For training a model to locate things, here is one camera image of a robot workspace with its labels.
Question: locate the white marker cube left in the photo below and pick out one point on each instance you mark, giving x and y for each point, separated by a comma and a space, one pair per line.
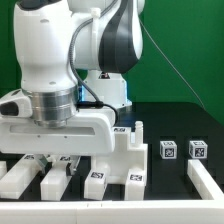
168, 150

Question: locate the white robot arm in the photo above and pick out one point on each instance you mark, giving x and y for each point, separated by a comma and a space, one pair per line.
54, 40

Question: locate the white border wall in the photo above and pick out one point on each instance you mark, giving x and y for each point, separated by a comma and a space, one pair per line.
208, 210

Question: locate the white marker cube right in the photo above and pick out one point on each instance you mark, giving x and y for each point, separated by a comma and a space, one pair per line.
198, 149

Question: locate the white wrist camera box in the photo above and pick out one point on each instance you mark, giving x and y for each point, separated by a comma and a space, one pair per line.
16, 104

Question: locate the white chair back frame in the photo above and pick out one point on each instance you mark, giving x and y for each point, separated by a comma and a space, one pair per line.
19, 177

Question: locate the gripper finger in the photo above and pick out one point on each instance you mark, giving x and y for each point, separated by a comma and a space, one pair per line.
72, 165
42, 161

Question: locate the white small block left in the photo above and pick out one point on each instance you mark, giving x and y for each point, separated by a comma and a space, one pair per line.
3, 169

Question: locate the white chair seat block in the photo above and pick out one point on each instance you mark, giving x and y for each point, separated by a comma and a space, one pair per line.
129, 158

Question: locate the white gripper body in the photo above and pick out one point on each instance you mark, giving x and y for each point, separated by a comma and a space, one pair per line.
88, 133

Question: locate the white marker cube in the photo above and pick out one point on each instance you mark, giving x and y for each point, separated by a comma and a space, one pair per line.
198, 149
168, 150

